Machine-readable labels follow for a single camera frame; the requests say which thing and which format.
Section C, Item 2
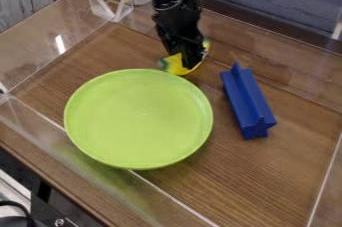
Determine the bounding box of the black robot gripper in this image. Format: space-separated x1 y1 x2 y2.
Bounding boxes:
152 0 204 69

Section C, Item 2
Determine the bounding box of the clear acrylic enclosure wall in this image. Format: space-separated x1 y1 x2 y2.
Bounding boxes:
0 0 342 227

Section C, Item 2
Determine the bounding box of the clear acrylic corner bracket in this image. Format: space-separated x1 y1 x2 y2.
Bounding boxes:
88 0 133 23

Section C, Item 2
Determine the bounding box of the green round plate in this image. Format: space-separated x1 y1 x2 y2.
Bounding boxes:
62 69 213 170

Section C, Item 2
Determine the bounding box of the blue star-shaped block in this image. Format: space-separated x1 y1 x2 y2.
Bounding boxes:
220 62 277 140

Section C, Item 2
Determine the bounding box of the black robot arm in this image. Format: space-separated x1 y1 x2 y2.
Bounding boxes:
152 0 205 70

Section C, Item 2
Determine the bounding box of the yellow toy banana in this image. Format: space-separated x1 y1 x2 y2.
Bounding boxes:
157 39 210 76

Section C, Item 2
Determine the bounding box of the black cable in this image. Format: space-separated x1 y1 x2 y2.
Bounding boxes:
0 199 34 227

